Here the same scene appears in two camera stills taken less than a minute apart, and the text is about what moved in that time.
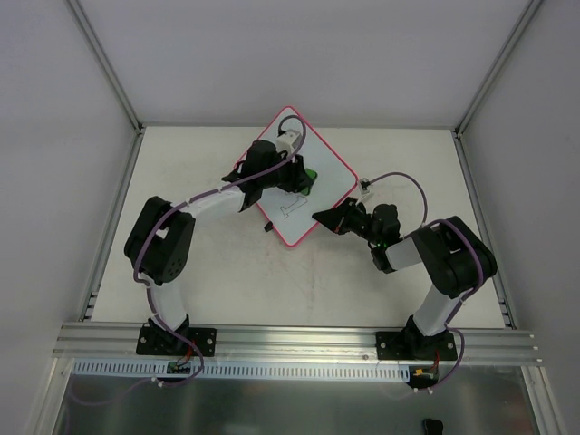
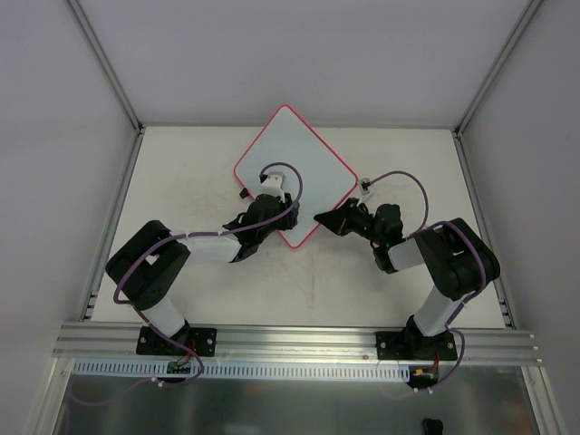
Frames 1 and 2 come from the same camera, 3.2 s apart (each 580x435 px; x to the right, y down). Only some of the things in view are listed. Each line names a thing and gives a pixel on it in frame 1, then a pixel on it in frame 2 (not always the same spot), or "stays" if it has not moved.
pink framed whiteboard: x=291 y=213 stays
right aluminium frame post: x=482 y=90 stays
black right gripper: x=346 y=217 stays
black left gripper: x=294 y=175 → x=281 y=211
